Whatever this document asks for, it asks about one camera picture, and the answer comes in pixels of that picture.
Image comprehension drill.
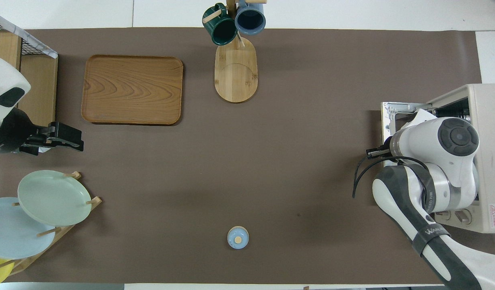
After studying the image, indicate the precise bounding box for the racked light blue plate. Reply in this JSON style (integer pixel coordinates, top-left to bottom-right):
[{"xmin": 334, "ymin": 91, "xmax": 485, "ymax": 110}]
[{"xmin": 0, "ymin": 197, "xmax": 57, "ymax": 260}]

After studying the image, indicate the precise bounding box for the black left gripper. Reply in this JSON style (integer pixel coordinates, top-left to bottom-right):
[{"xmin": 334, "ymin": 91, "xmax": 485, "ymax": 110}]
[{"xmin": 0, "ymin": 108, "xmax": 85, "ymax": 156}]

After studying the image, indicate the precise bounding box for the wooden plate rack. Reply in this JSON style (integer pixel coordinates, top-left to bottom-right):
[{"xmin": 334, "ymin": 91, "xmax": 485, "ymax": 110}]
[{"xmin": 0, "ymin": 171, "xmax": 102, "ymax": 277}]

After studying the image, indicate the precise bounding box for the dark green mug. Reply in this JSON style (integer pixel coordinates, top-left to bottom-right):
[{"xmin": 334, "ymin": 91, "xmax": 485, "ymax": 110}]
[{"xmin": 202, "ymin": 3, "xmax": 238, "ymax": 46}]

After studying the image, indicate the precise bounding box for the black wire basket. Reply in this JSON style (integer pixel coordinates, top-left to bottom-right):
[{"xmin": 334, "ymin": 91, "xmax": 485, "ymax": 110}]
[{"xmin": 0, "ymin": 18, "xmax": 57, "ymax": 57}]

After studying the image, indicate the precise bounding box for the cream toaster oven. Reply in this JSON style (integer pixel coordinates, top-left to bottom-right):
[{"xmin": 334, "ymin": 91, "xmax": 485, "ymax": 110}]
[{"xmin": 427, "ymin": 84, "xmax": 495, "ymax": 234}]

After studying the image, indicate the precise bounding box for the blue mug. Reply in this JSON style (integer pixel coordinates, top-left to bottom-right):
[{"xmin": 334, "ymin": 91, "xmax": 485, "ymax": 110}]
[{"xmin": 234, "ymin": 0, "xmax": 267, "ymax": 35}]

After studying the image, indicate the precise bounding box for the rectangular wooden tray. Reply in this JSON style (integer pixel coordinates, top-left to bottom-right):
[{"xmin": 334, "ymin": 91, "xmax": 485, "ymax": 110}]
[{"xmin": 81, "ymin": 55, "xmax": 184, "ymax": 125}]

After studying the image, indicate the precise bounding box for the wooden step shelf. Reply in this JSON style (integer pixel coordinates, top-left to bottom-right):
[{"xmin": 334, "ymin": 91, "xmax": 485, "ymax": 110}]
[{"xmin": 0, "ymin": 30, "xmax": 59, "ymax": 126}]

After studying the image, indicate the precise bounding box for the wooden mug tree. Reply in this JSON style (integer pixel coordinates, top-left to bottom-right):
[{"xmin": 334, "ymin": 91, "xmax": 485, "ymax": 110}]
[{"xmin": 202, "ymin": 0, "xmax": 268, "ymax": 104}]

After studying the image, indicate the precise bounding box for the brown table mat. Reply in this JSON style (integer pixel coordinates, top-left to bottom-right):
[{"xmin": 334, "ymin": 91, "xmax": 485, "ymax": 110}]
[{"xmin": 0, "ymin": 27, "xmax": 495, "ymax": 285}]

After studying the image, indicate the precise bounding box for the pale green plate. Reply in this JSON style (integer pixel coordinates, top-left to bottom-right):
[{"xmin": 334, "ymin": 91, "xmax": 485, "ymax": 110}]
[{"xmin": 17, "ymin": 170, "xmax": 92, "ymax": 227}]

